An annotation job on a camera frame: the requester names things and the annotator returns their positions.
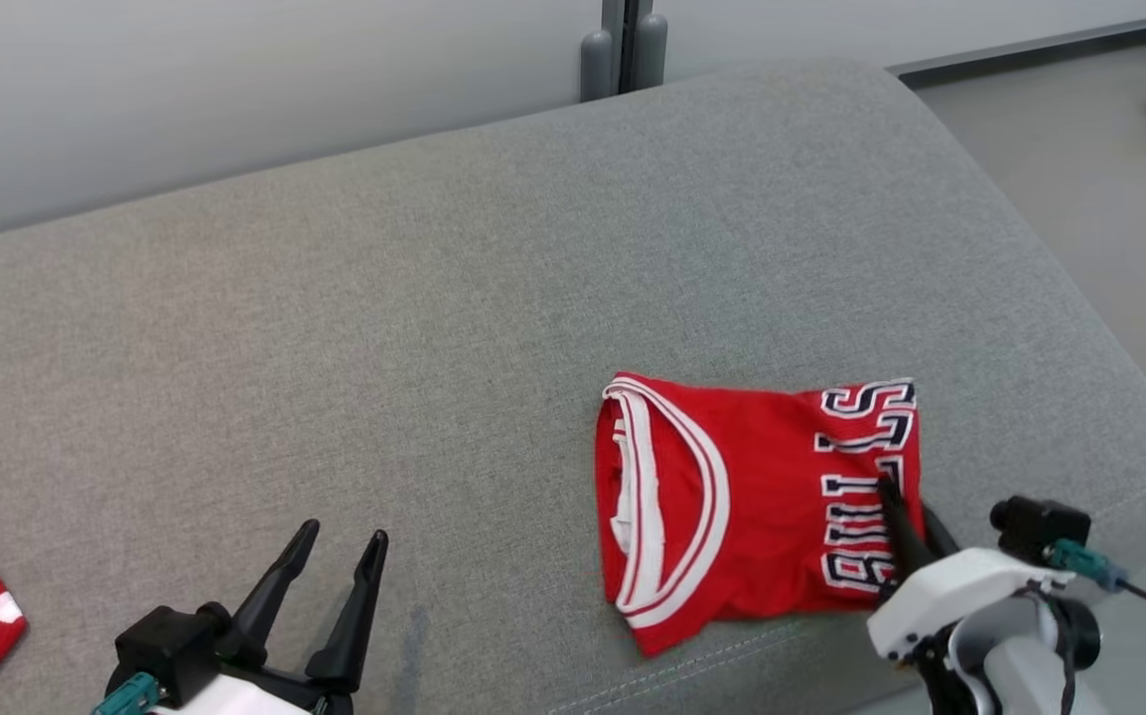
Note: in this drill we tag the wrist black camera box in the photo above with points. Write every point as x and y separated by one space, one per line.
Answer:
1035 526
166 641

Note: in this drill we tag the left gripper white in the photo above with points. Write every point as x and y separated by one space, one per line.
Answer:
235 695

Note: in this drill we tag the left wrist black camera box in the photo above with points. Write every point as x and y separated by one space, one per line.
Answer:
166 641

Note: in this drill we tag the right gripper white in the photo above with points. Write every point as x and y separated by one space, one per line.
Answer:
950 591

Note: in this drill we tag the left wrist teal connector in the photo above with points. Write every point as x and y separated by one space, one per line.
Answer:
126 695

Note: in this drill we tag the red Bulls jersey top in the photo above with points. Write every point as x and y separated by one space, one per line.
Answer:
762 497

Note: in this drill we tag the wrist teal connector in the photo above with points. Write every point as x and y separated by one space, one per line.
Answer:
1084 564
126 695

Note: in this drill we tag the right wrist teal connector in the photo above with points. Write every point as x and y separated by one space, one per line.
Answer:
1084 564

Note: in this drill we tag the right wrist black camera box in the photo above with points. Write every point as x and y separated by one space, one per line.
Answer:
1035 526

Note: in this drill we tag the grey double partition post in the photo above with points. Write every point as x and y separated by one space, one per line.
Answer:
623 50

